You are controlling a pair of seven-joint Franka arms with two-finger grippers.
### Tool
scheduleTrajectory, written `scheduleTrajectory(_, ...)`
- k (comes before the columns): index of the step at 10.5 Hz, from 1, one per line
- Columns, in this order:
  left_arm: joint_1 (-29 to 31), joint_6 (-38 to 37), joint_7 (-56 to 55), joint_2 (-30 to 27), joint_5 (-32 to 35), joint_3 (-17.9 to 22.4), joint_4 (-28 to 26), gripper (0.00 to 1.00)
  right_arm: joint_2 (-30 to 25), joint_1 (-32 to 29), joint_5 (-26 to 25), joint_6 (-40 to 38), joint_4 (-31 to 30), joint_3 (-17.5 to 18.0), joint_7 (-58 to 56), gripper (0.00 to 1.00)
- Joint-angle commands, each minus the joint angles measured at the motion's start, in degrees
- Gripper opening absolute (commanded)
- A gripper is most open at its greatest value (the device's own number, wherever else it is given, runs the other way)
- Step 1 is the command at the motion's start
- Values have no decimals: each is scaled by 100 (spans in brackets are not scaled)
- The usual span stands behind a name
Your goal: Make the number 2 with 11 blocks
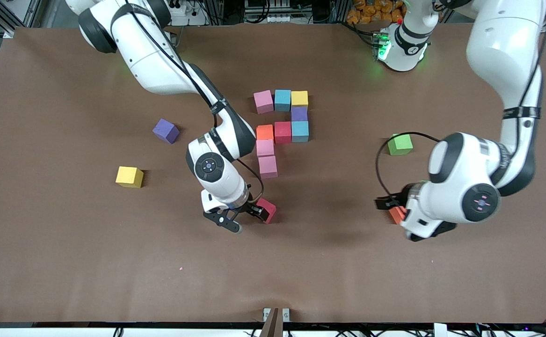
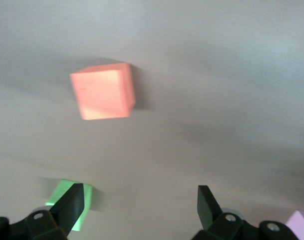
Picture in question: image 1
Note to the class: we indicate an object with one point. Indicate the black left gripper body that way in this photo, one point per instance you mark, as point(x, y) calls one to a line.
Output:
point(403, 196)

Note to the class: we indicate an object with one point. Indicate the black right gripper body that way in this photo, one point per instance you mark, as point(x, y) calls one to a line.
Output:
point(250, 207)

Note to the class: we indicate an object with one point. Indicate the red foam cube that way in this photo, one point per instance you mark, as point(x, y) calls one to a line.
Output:
point(271, 209)
point(282, 132)

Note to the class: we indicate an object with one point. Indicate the orange foam cube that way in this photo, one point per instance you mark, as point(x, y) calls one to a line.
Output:
point(265, 132)
point(397, 214)

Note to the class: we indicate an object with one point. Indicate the pink foam cube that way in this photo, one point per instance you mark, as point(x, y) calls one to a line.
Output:
point(268, 166)
point(265, 147)
point(263, 101)

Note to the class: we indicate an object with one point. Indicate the blue foam cube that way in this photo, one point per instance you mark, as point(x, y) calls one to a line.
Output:
point(282, 99)
point(300, 131)

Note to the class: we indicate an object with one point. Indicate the purple foam cube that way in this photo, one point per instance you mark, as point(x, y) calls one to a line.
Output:
point(165, 130)
point(299, 113)

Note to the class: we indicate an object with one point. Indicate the yellow foam cube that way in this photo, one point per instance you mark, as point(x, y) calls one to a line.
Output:
point(129, 176)
point(299, 98)

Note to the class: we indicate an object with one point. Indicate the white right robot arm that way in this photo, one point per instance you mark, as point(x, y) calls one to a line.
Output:
point(151, 61)

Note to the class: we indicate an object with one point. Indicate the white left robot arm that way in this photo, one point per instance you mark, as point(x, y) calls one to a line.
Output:
point(502, 42)

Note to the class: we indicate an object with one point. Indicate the green foam cube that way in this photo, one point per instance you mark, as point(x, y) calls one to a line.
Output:
point(399, 143)

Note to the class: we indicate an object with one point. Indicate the orange snack bag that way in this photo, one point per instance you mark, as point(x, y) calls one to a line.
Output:
point(371, 11)

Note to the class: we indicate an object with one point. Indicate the silver equipment box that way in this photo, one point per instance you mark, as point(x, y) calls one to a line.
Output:
point(272, 14)

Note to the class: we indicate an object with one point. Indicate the white power strip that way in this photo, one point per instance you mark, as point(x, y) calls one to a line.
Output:
point(186, 18)

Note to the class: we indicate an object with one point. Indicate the small metal bracket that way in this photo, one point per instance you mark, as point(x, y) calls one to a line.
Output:
point(286, 314)

